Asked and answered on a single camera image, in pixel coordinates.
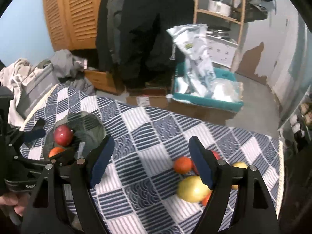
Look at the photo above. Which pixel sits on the blue white patterned bedspread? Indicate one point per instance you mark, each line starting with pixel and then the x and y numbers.
pixel 137 193

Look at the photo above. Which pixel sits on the large green pomelo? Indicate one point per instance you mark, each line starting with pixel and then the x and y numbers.
pixel 192 189

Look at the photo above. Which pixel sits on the grey tote bag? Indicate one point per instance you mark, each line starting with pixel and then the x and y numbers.
pixel 36 89

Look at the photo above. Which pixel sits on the clear plastic bag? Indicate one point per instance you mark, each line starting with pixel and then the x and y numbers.
pixel 227 90

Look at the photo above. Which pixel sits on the small orange mandarin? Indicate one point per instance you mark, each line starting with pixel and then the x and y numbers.
pixel 183 165

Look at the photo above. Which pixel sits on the black hanging coat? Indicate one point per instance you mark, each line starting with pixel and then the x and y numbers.
pixel 133 43

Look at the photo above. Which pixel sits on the large orange fruit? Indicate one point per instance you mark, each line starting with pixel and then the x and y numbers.
pixel 206 198

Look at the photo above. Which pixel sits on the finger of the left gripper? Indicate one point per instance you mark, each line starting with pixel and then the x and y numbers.
pixel 33 135
pixel 39 124

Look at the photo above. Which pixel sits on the brown cardboard box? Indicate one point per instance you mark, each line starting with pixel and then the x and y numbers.
pixel 211 115

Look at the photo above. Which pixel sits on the wooden louvered wardrobe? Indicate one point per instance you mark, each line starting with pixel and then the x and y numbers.
pixel 72 24

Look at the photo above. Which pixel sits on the teal plastic bin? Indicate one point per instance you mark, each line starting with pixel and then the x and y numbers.
pixel 207 102

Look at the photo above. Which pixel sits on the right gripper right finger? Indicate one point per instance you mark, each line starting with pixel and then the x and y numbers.
pixel 254 211

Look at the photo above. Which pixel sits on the white patterned cabinet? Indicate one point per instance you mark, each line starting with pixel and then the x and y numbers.
pixel 221 51

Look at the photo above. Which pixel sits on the wooden shelf rack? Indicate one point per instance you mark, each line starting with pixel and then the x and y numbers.
pixel 236 16

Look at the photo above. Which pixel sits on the dark glass bowl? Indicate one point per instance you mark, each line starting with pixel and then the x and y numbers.
pixel 88 133

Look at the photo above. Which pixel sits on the wooden drawer box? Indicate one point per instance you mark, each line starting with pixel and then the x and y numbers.
pixel 105 81

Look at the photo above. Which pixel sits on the metal cooking pot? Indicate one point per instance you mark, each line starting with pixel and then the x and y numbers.
pixel 219 7

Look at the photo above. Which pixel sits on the person's left hand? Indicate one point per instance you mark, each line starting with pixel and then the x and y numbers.
pixel 18 201

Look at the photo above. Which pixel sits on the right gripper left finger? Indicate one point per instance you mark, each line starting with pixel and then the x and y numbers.
pixel 47 210

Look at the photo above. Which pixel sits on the white printed plastic bag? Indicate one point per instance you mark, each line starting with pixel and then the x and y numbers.
pixel 191 40

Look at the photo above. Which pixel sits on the orange in bowl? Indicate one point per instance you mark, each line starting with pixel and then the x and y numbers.
pixel 55 151

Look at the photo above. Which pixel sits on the grey clothing pile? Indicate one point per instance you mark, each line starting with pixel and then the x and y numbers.
pixel 70 70

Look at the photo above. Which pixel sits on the red apple in bowl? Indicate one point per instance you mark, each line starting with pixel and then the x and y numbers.
pixel 63 135

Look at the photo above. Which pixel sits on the red apple on bed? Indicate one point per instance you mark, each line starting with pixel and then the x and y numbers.
pixel 216 155

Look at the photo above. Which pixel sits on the beige clothing pile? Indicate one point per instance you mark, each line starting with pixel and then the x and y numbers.
pixel 14 77

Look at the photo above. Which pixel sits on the shoe rack with shoes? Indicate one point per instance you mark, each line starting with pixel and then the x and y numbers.
pixel 295 131

